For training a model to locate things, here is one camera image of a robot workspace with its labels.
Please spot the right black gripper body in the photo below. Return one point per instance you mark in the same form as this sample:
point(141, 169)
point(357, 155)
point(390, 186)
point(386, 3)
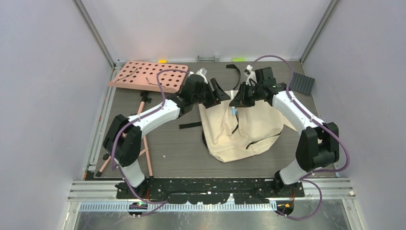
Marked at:
point(250, 94)

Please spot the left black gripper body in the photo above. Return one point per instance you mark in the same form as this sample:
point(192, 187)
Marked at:
point(207, 97)

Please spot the cream canvas backpack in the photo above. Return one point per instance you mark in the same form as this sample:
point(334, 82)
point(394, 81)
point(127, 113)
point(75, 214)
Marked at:
point(250, 132)

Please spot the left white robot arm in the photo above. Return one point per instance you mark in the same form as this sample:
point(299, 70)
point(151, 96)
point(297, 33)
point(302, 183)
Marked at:
point(124, 138)

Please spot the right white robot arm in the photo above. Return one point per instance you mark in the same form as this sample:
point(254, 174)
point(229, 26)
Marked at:
point(317, 146)

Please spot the dark grey studded baseplate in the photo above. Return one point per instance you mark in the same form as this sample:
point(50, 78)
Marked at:
point(302, 84)

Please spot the green tape tag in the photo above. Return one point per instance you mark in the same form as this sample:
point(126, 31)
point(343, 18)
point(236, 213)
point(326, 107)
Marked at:
point(238, 60)

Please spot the pink tripod stand legs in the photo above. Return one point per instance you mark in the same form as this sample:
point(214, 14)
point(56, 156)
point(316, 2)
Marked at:
point(107, 158)

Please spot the pink perforated stand board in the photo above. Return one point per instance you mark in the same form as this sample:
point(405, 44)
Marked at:
point(147, 76)

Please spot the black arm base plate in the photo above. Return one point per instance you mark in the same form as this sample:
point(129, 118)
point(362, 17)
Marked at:
point(209, 191)

